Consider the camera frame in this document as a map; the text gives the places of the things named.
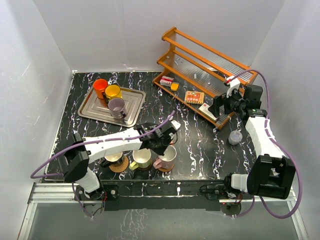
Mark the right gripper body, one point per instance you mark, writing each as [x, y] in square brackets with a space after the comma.
[232, 104]

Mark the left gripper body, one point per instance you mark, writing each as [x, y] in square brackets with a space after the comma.
[160, 148]

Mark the pale green cup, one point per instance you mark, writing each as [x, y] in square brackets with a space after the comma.
[139, 157]

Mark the pink cup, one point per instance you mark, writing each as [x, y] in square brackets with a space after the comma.
[166, 160]

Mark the black cup white inside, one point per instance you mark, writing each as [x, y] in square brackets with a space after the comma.
[113, 160]

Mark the woven rattan coaster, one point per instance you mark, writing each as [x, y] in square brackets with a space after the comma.
[120, 167]

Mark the purple cup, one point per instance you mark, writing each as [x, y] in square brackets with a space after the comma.
[117, 108]

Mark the yellow cup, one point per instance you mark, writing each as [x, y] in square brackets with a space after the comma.
[113, 91]

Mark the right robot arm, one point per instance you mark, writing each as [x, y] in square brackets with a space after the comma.
[273, 173]

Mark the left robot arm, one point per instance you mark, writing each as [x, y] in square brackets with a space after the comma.
[74, 163]

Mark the orange-red cup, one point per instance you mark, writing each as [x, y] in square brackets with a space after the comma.
[99, 87]

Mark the white stapler box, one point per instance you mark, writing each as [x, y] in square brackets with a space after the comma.
[204, 109]

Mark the orange spiral notebook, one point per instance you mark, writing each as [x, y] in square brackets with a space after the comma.
[194, 97]

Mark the wooden shelf rack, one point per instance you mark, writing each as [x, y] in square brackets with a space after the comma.
[198, 67]

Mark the small orange box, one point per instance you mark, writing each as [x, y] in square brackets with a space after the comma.
[174, 86]

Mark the red white small box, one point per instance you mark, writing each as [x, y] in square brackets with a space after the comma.
[166, 81]

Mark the metal tray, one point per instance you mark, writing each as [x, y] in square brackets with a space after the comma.
[97, 109]

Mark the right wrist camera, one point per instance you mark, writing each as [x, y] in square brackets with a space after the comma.
[232, 83]

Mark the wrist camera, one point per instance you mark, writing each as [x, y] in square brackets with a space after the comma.
[232, 83]
[176, 125]

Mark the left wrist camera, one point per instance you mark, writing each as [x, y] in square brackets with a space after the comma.
[176, 125]

